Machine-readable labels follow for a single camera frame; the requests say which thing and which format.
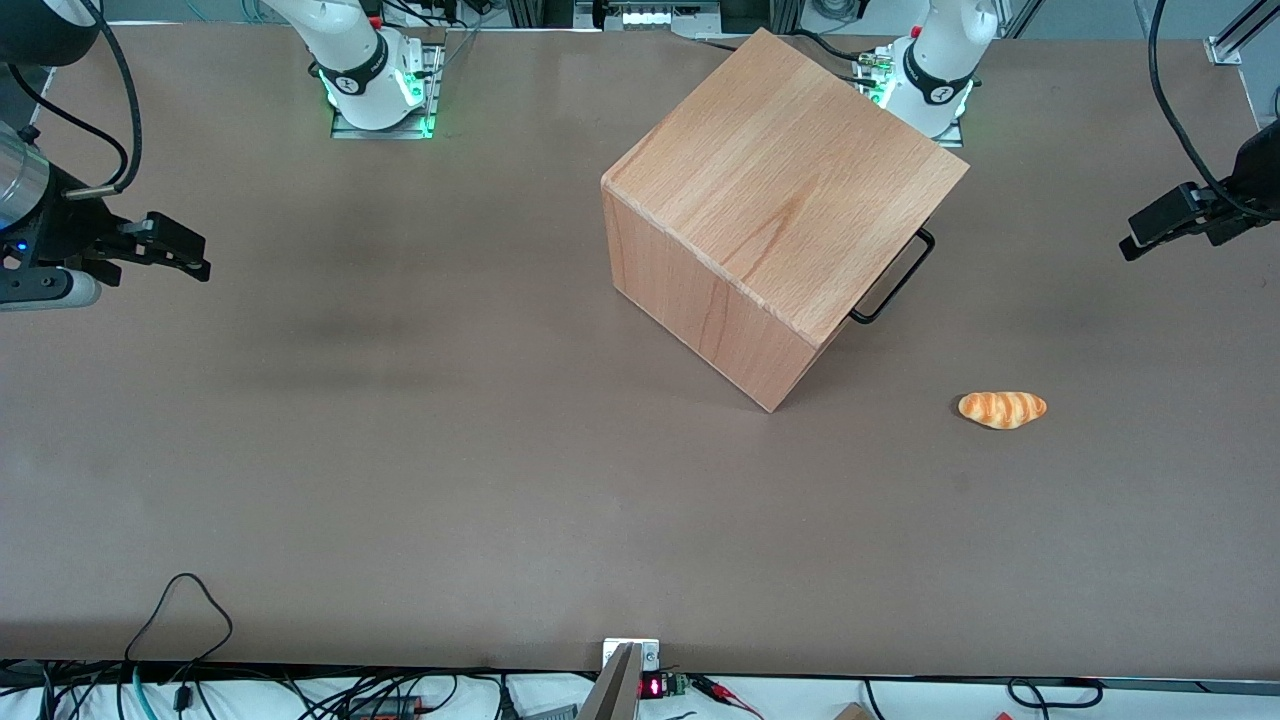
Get grey camera mount pole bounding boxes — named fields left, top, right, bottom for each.
left=578, top=638, right=662, bottom=720

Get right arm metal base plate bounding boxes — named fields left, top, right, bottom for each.
left=330, top=40, right=446, bottom=141

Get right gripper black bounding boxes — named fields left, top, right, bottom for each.
left=0, top=168, right=213, bottom=289

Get black looped table cable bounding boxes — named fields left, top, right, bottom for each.
left=124, top=572, right=234, bottom=669

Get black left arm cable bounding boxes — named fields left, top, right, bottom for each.
left=1147, top=0, right=1280, bottom=223

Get red black clip leads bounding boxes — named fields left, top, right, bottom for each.
left=688, top=674, right=766, bottom=719

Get black coiled cable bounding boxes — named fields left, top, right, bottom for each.
left=1006, top=677, right=1105, bottom=710

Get short black right arm cable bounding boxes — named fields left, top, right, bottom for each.
left=5, top=62, right=133, bottom=191

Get toy bread roll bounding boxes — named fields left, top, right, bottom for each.
left=958, top=391, right=1048, bottom=431

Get wooden drawer with black handle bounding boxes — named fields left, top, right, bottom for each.
left=848, top=228, right=937, bottom=326

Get aluminium frame profile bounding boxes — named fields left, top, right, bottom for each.
left=1204, top=0, right=1280, bottom=67

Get black base power cable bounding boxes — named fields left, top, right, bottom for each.
left=695, top=28, right=886, bottom=83

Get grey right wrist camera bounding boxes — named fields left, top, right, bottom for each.
left=0, top=268, right=102, bottom=313

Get long black right arm cable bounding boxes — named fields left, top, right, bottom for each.
left=80, top=0, right=143, bottom=196

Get light wooden drawer cabinet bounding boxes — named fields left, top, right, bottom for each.
left=601, top=28, right=969, bottom=413

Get lit electronics unit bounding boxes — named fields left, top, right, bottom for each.
left=595, top=0, right=723, bottom=32

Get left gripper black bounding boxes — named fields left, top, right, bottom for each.
left=1119, top=120, right=1280, bottom=262

